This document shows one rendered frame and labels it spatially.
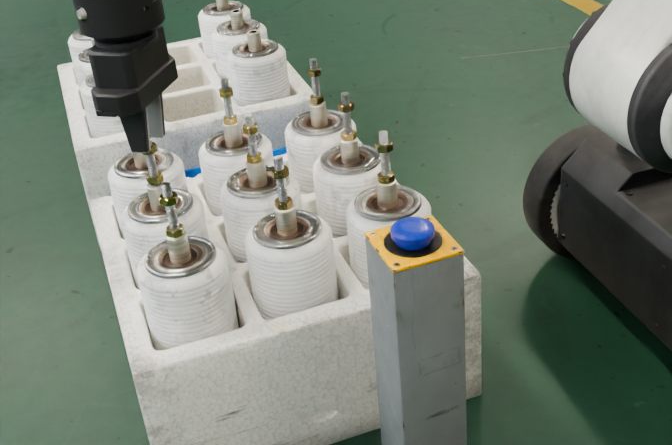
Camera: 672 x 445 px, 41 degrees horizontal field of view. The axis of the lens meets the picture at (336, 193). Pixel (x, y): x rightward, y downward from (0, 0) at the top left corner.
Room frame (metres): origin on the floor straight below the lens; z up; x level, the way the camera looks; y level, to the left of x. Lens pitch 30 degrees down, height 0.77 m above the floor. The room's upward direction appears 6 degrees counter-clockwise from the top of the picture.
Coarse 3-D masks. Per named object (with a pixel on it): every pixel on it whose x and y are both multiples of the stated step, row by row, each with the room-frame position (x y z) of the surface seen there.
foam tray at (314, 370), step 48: (192, 192) 1.07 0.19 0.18; (336, 240) 0.92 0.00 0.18; (240, 288) 0.84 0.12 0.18; (480, 288) 0.82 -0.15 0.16; (144, 336) 0.77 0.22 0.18; (240, 336) 0.75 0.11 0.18; (288, 336) 0.75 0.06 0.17; (336, 336) 0.77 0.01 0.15; (480, 336) 0.82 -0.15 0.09; (144, 384) 0.71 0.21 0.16; (192, 384) 0.72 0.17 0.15; (240, 384) 0.74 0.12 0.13; (288, 384) 0.75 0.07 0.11; (336, 384) 0.77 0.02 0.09; (480, 384) 0.82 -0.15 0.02; (192, 432) 0.72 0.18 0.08; (240, 432) 0.73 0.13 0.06; (288, 432) 0.75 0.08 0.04; (336, 432) 0.77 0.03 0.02
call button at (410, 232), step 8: (400, 224) 0.70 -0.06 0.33; (408, 224) 0.70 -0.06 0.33; (416, 224) 0.70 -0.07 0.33; (424, 224) 0.70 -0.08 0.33; (432, 224) 0.70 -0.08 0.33; (392, 232) 0.69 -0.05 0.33; (400, 232) 0.69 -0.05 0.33; (408, 232) 0.69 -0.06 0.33; (416, 232) 0.68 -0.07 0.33; (424, 232) 0.68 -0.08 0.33; (432, 232) 0.68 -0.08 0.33; (400, 240) 0.68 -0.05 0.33; (408, 240) 0.68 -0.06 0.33; (416, 240) 0.67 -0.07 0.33; (424, 240) 0.68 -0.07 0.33; (408, 248) 0.68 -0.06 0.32; (416, 248) 0.68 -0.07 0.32
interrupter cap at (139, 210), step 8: (176, 192) 0.94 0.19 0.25; (184, 192) 0.94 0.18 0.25; (136, 200) 0.93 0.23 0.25; (144, 200) 0.93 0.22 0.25; (184, 200) 0.92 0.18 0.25; (192, 200) 0.92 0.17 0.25; (128, 208) 0.91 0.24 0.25; (136, 208) 0.91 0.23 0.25; (144, 208) 0.91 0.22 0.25; (176, 208) 0.90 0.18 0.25; (184, 208) 0.90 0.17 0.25; (136, 216) 0.89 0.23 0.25; (144, 216) 0.89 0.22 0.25; (152, 216) 0.89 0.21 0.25; (160, 216) 0.89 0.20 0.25
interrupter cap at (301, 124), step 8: (304, 112) 1.13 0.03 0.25; (328, 112) 1.12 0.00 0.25; (336, 112) 1.12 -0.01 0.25; (296, 120) 1.11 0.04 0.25; (304, 120) 1.11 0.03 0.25; (328, 120) 1.10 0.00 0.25; (336, 120) 1.10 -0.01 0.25; (296, 128) 1.08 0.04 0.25; (304, 128) 1.08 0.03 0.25; (312, 128) 1.08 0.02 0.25; (320, 128) 1.08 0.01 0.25; (328, 128) 1.07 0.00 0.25; (336, 128) 1.07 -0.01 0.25
